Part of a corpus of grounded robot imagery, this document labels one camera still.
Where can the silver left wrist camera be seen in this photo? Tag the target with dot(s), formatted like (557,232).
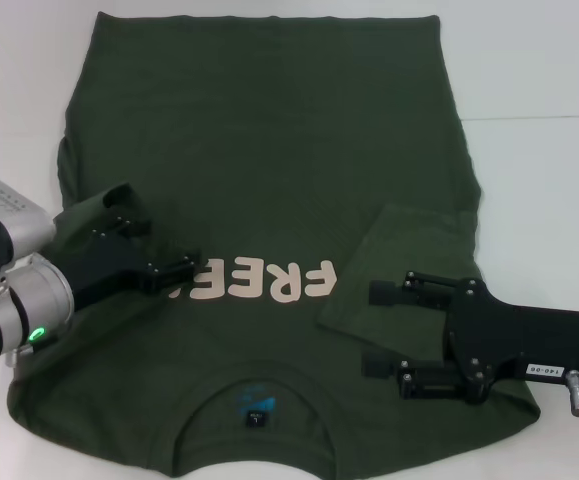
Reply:
(4,220)

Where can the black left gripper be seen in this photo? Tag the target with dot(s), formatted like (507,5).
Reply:
(104,270)

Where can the dark green printed t-shirt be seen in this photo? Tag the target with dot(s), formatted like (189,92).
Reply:
(269,150)

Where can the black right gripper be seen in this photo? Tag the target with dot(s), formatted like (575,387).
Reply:
(519,335)

